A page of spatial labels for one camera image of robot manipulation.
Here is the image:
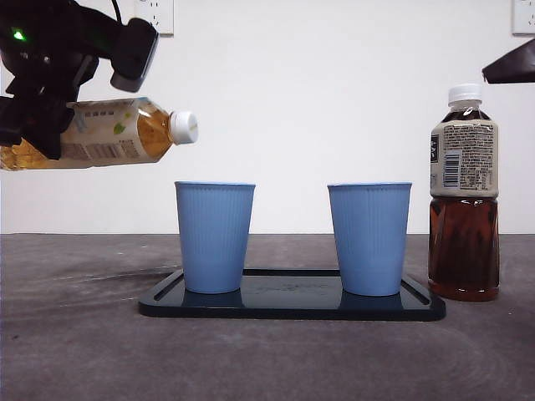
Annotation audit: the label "jasmine tea bottle white label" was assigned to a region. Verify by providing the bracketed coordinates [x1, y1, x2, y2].
[0, 96, 199, 171]

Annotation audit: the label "blue ribbed plastic cup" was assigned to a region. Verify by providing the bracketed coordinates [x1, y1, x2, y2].
[174, 181, 257, 296]
[327, 182, 414, 297]

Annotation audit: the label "dark blue rectangular tray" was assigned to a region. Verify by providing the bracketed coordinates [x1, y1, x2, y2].
[138, 268, 447, 322]

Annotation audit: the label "dark tea bottle beige label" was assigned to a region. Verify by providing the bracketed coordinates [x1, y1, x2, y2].
[427, 83, 501, 302]

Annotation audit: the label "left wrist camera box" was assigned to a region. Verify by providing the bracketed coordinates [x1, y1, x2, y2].
[110, 17, 161, 93]

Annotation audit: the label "white wall socket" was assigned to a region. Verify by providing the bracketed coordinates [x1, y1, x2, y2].
[135, 0, 176, 37]
[512, 0, 535, 37]

